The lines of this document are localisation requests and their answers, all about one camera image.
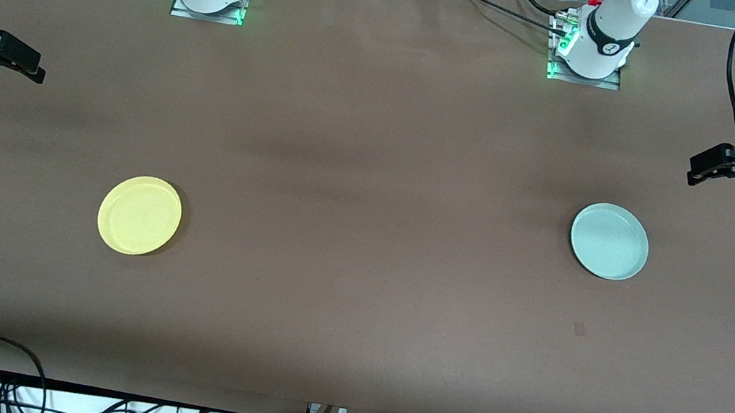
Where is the yellow round plate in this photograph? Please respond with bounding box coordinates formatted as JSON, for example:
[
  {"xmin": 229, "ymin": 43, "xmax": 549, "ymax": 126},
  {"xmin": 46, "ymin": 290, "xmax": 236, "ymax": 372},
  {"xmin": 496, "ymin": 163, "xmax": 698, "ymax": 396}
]
[{"xmin": 92, "ymin": 169, "xmax": 187, "ymax": 262}]

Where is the pale green round plate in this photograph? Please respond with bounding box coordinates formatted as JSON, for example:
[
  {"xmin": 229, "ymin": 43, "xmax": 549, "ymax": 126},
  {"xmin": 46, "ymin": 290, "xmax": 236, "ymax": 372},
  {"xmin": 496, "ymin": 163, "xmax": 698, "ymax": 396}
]
[{"xmin": 564, "ymin": 197, "xmax": 656, "ymax": 286}]

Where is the long black cable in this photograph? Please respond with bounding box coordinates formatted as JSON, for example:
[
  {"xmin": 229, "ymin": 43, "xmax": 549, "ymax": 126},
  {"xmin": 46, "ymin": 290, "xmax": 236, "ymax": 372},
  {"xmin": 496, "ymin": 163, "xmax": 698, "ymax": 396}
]
[{"xmin": 427, "ymin": 0, "xmax": 575, "ymax": 39}]

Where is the brown table cover sheet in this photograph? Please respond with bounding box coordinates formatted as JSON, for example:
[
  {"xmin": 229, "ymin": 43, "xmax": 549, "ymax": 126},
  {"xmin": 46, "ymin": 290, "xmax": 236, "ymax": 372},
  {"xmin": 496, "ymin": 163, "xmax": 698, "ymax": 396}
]
[{"xmin": 0, "ymin": 0, "xmax": 735, "ymax": 413}]

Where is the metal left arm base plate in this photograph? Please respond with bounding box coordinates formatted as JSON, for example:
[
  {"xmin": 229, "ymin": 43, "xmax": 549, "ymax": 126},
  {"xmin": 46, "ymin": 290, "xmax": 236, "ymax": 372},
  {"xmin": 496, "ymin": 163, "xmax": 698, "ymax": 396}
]
[{"xmin": 543, "ymin": 12, "xmax": 631, "ymax": 92}]

